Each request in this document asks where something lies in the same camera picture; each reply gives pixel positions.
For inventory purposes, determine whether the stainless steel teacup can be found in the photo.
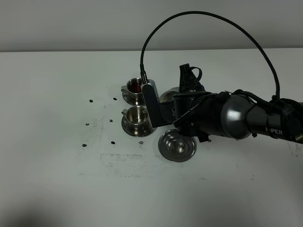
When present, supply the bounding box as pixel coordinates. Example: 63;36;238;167
121;78;143;100
121;106;150;129

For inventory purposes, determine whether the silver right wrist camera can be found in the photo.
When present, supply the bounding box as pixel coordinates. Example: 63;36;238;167
141;79;164;128

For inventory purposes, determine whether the near stainless steel saucer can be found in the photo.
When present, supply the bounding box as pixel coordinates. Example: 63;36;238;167
121;116;157;137

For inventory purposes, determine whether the braided black arm cable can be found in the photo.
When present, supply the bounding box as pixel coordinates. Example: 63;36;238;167
224;88;303;114

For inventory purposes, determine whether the far stainless steel saucer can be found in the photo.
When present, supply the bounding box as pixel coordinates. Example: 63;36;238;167
122;91;145;106

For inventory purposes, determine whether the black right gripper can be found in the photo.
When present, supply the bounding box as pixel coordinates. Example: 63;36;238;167
157;63;225;142

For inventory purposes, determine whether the stainless steel teapot saucer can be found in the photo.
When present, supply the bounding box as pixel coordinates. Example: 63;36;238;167
158;129;196;163

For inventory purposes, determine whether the near stainless steel teacup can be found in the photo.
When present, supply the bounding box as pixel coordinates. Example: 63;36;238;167
121;106;150;129

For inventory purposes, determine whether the far stainless steel teacup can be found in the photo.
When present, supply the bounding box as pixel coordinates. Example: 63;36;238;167
121;78;143;100

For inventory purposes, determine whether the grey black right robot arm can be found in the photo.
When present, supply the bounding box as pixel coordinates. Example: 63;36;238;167
152;64;303;143

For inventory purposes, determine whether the black right camera cable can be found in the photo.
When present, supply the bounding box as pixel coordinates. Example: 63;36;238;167
139;10;281;100

